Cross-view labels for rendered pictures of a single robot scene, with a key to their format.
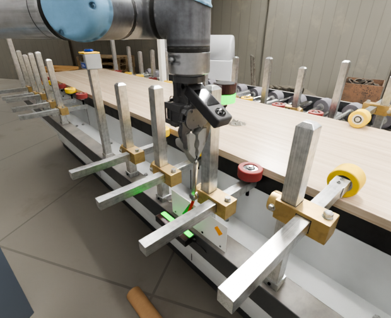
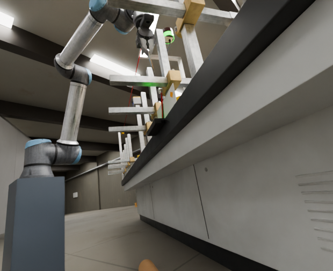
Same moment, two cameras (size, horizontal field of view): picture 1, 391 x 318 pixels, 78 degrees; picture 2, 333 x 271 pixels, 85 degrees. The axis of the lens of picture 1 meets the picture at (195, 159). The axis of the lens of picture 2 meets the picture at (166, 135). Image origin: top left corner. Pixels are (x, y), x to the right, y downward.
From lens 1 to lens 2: 0.94 m
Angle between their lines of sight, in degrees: 49
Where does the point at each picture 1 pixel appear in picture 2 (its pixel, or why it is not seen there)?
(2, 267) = (59, 212)
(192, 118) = (142, 31)
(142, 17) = (123, 12)
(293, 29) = not seen: hidden behind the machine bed
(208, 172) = (163, 67)
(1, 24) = (82, 26)
